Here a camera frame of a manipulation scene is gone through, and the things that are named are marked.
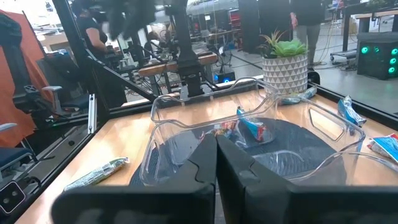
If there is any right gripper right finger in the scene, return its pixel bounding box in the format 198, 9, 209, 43
216, 134, 292, 224

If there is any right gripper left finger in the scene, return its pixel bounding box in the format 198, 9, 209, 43
161, 133, 218, 189

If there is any orange brown granola bar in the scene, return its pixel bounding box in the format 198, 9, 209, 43
198, 120, 238, 140

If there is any silver green granola bar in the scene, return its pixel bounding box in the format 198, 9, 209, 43
63, 156, 131, 192

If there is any pale blue granola bar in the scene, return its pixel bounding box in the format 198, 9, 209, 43
279, 85, 318, 106

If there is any clear plastic bin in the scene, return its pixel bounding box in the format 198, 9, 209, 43
139, 95, 367, 187
150, 77, 280, 150
253, 150, 398, 187

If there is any round dark woven placemat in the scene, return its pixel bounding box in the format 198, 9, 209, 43
129, 118, 348, 187

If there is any computer with blue light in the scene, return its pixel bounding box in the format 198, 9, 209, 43
213, 71, 236, 84

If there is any wooden top workbench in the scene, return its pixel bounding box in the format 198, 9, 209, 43
138, 52, 218, 94

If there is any succulent in triangle-patterned pot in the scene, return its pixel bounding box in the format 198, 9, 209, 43
257, 29, 309, 96

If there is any black table clamp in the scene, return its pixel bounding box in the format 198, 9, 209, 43
307, 70, 321, 85

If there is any dark office chair grey armrest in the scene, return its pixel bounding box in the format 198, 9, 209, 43
12, 57, 94, 125

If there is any person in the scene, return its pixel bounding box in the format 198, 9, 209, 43
289, 0, 326, 72
73, 6, 118, 63

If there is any computer tower with green fans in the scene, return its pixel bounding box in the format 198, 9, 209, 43
356, 32, 398, 81

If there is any blue office chair seat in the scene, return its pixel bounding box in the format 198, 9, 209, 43
0, 123, 37, 175

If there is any black white-edged square plate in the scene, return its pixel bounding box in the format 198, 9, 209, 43
0, 180, 27, 215

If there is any orange fabric partition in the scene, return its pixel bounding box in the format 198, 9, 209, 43
0, 9, 55, 149

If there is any wooden top black desk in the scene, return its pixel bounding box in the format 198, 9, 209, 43
343, 2, 398, 52

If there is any silver aluminium bracket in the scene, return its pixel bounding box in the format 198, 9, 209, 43
87, 93, 98, 134

